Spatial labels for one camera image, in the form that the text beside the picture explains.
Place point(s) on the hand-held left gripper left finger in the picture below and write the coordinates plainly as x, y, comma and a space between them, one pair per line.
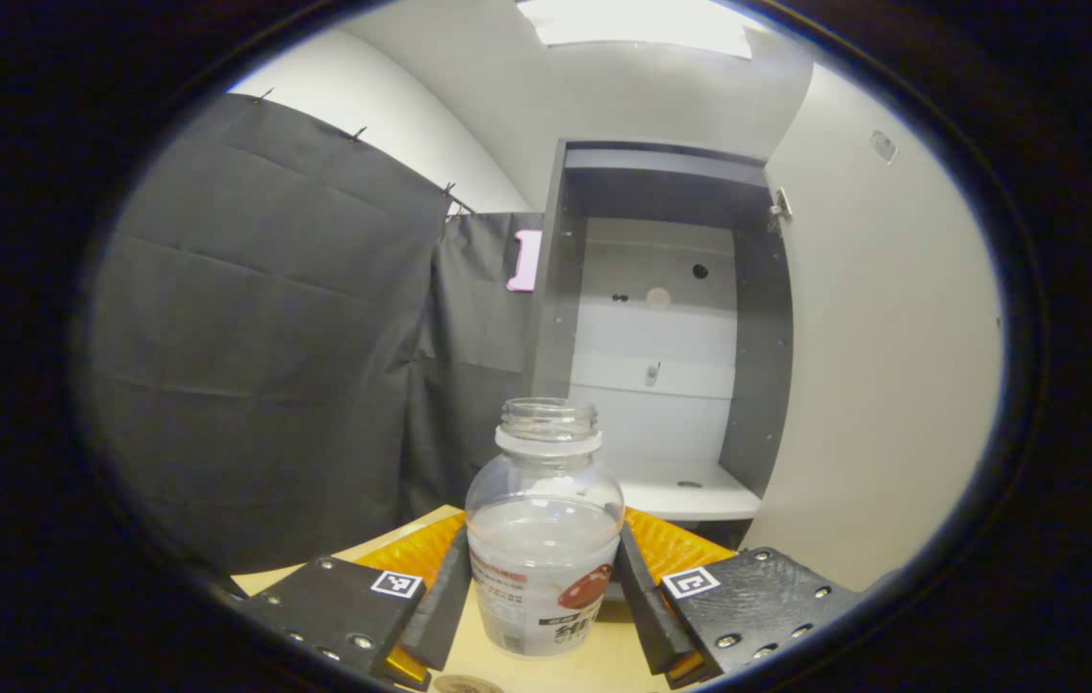
440, 606

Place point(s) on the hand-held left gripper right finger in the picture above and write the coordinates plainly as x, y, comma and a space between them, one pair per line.
647, 606

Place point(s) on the brown round coaster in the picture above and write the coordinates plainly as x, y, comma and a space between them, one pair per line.
467, 684

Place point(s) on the clear plastic bottle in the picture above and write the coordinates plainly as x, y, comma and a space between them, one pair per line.
546, 568

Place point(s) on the beige cabinet door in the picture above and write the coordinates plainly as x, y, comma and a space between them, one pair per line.
873, 337

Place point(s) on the metal door hinge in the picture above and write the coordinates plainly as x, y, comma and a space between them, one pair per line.
781, 207

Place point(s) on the black backdrop cloth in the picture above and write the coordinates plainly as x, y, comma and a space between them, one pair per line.
266, 337

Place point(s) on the ceiling light panel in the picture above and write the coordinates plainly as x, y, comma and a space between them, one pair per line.
642, 24

